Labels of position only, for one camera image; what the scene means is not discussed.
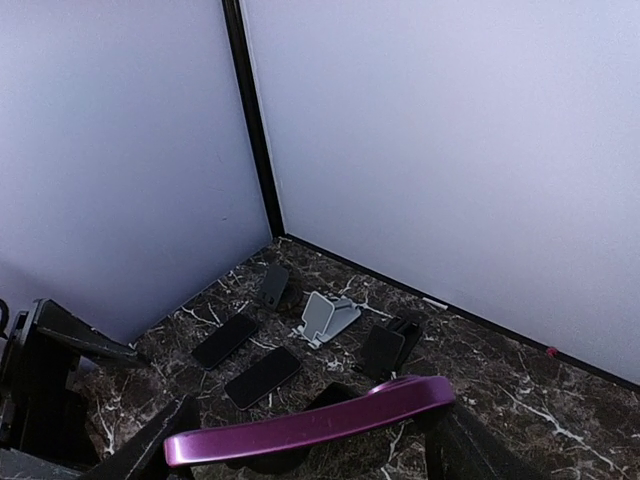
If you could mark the purple edged phone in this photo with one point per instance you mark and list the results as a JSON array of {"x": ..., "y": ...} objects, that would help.
[{"x": 263, "y": 377}]

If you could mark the left black corner post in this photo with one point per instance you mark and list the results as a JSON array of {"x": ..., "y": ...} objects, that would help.
[{"x": 252, "y": 113}]

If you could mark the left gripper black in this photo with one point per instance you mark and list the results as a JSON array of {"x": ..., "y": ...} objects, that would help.
[{"x": 40, "y": 414}]

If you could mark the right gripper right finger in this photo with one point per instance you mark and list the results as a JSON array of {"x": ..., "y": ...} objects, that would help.
[{"x": 459, "y": 446}]

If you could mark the grey small phone stand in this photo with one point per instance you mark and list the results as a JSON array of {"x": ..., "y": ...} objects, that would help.
[{"x": 273, "y": 286}]

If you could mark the black folding phone stand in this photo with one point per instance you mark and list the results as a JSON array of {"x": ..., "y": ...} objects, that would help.
[{"x": 386, "y": 348}]

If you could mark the dark blue phone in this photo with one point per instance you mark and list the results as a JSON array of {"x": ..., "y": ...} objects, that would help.
[{"x": 222, "y": 343}]

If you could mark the white folding phone stand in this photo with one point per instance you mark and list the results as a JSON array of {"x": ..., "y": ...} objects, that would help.
[{"x": 324, "y": 319}]

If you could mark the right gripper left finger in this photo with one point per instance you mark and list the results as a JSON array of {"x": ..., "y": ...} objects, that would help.
[{"x": 142, "y": 457}]

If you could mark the large black phone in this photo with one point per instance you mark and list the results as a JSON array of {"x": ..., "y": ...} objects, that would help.
[{"x": 333, "y": 394}]

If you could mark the pink phone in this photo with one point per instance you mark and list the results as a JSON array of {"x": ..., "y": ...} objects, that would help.
[{"x": 391, "y": 402}]

